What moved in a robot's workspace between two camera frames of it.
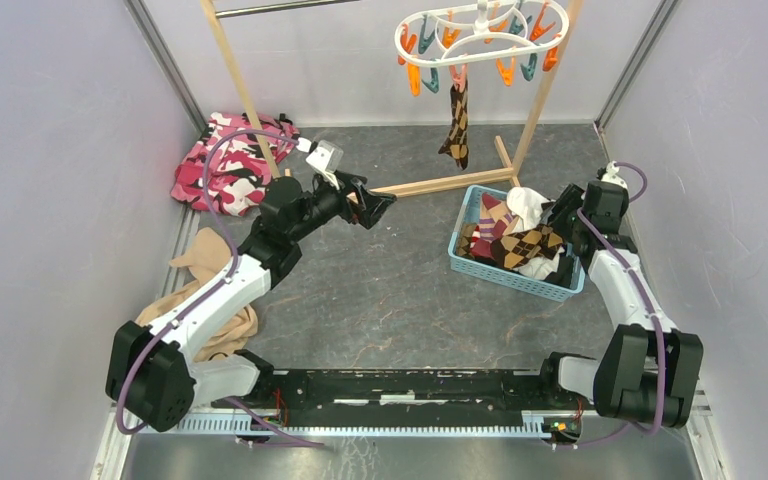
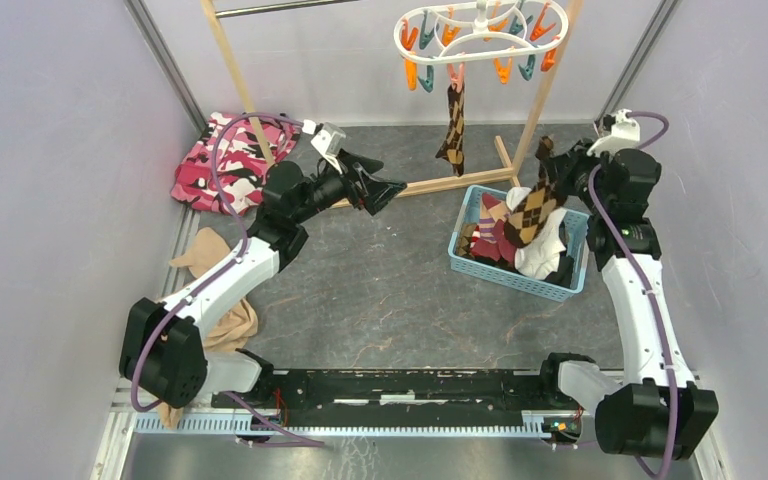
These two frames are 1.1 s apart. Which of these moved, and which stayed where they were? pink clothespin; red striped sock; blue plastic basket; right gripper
Moved: right gripper
Stayed: blue plastic basket; pink clothespin; red striped sock
